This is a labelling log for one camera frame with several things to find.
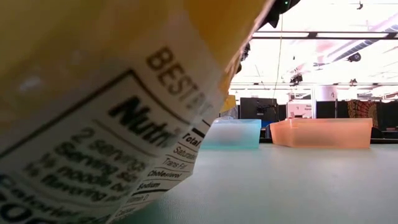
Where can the black overhead crossbar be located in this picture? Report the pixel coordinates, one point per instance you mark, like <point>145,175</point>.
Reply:
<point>391,35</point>

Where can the black aluminium table frame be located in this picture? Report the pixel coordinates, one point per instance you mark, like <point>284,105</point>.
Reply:
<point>385,141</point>

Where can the black ceiling camera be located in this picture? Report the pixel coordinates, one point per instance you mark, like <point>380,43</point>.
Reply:
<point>354,57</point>

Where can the teal plastic bin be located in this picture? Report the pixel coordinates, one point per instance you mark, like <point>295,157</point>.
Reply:
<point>233,133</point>

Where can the orange plastic bin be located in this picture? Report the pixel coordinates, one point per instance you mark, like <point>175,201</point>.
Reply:
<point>326,133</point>

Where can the white sign board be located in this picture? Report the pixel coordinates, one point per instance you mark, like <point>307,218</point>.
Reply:
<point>300,109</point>

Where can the black partition panel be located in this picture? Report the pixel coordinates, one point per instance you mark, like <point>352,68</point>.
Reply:
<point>331,109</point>
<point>388,115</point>

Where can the black monitor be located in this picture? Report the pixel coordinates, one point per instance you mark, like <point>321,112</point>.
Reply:
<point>252,109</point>

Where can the yellow Maruchan ramen packet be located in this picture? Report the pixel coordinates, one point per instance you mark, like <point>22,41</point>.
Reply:
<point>93,93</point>
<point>229,102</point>

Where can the patterned orange tapestry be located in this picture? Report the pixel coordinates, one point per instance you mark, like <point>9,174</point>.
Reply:
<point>362,109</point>

